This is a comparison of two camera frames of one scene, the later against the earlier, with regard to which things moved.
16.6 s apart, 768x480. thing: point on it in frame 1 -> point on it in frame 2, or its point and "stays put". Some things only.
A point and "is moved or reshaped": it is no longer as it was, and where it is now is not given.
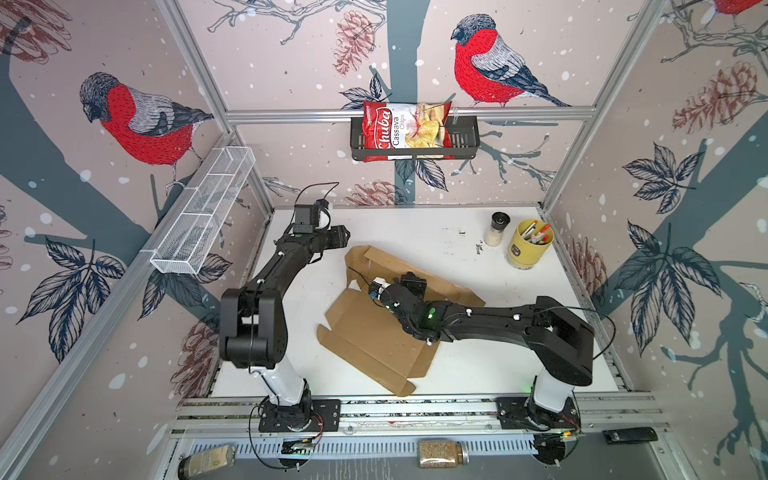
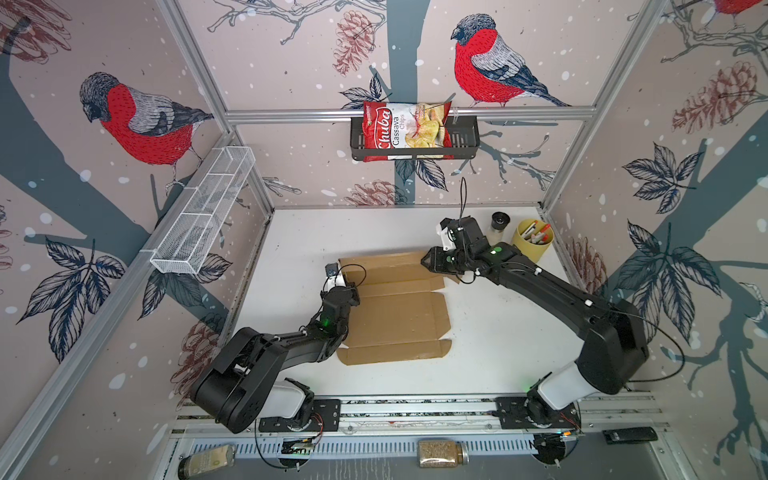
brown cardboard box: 370,333 is moved or reshaped
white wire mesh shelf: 201,212 stays put
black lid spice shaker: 499,222 stays put
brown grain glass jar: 442,454 stays put
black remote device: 630,435 stays put
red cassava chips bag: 400,131 stays put
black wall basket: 465,142 stays put
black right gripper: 407,284 -> 434,260
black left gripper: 339,237 -> 352,292
